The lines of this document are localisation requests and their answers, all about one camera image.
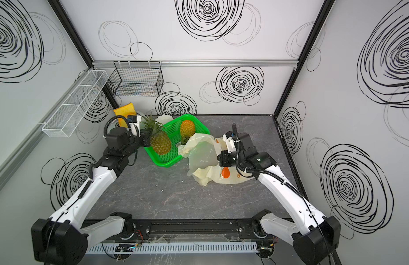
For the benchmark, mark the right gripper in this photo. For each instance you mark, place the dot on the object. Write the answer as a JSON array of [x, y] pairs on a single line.
[[223, 160]]

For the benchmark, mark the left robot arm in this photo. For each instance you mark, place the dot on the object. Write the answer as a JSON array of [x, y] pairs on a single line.
[[61, 239]]

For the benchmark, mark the green-brown pineapple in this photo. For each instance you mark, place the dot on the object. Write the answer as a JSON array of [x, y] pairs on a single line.
[[159, 140]]

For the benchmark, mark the white mesh wall shelf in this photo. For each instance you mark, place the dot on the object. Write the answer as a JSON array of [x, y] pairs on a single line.
[[64, 121]]

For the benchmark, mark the black wire wall basket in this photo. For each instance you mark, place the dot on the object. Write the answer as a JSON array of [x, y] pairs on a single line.
[[136, 79]]

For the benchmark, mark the rear toast slice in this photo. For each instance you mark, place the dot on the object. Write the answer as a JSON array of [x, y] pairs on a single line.
[[124, 111]]

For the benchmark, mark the white scalloped dish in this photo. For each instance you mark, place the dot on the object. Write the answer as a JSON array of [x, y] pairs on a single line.
[[164, 119]]

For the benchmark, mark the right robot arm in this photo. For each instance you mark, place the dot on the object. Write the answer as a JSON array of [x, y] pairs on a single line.
[[313, 235]]

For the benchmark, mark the white slotted cable duct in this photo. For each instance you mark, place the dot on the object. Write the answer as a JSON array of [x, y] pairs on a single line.
[[174, 248]]

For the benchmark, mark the yellow printed plastic bag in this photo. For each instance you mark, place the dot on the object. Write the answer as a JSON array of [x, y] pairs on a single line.
[[204, 166]]

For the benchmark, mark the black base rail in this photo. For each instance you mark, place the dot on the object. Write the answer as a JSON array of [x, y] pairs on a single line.
[[147, 229]]

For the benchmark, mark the green plastic basket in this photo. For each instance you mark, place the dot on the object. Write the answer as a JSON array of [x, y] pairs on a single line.
[[177, 151]]

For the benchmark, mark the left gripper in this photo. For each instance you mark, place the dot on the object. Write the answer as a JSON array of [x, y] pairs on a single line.
[[145, 136]]

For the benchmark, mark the yellow-orange pineapple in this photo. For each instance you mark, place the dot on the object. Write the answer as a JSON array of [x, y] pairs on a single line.
[[187, 129]]

